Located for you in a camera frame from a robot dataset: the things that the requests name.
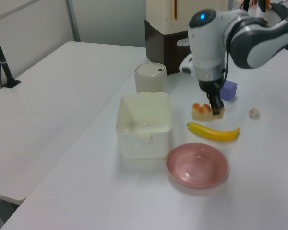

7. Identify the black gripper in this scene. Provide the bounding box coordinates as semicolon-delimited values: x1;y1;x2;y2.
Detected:
197;79;225;117

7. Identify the toy bread with orange glaze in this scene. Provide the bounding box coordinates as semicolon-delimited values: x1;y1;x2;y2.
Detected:
191;102;225;121

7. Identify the pink plastic plate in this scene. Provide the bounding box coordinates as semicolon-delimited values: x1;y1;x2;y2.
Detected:
166;142;228;190

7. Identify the purple cube block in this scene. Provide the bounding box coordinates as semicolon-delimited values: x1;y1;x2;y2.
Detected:
220;80;238;101

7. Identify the yellow toy banana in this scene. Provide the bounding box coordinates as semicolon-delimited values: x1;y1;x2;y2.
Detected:
187;122;240;142

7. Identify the small crumpled pale object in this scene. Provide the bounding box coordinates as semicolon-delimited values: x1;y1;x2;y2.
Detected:
248;107;261;119

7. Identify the small beige lidded trash can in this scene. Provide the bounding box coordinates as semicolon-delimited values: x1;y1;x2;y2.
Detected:
134;62;168;94

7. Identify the dark brown wooden drawer box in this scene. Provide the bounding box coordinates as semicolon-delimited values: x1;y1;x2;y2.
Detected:
144;19;195;76

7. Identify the cream square plastic tub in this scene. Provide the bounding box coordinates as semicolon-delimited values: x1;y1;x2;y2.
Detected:
116;92;172;161

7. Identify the black keyboard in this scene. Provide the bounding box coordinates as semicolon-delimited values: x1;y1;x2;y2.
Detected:
270;2;288;19

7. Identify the black clamped pole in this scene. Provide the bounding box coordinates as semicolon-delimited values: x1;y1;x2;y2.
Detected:
0;18;22;89

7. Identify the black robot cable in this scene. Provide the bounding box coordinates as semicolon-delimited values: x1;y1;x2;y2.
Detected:
221;31;231;87

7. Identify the cream storage box with handles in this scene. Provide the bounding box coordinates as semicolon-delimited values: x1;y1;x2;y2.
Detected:
145;0;228;35

